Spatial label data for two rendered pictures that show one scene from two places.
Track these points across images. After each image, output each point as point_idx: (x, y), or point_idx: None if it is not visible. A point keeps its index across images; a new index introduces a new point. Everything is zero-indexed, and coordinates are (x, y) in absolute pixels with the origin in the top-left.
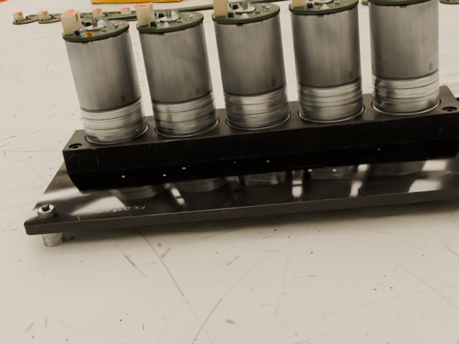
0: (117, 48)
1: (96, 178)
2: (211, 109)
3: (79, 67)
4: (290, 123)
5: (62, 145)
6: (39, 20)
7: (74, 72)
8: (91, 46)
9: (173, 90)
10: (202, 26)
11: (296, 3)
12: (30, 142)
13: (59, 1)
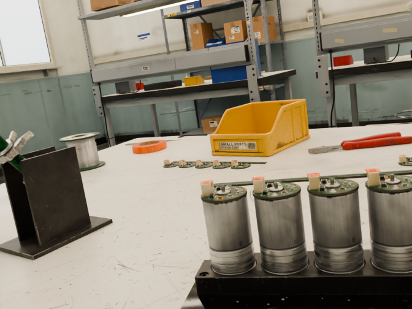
0: (238, 208)
1: (217, 300)
2: (304, 254)
3: (211, 220)
4: (366, 270)
5: (192, 263)
6: (179, 165)
7: (207, 222)
8: (220, 206)
9: (278, 240)
10: (300, 195)
11: (372, 182)
12: (170, 259)
13: (191, 152)
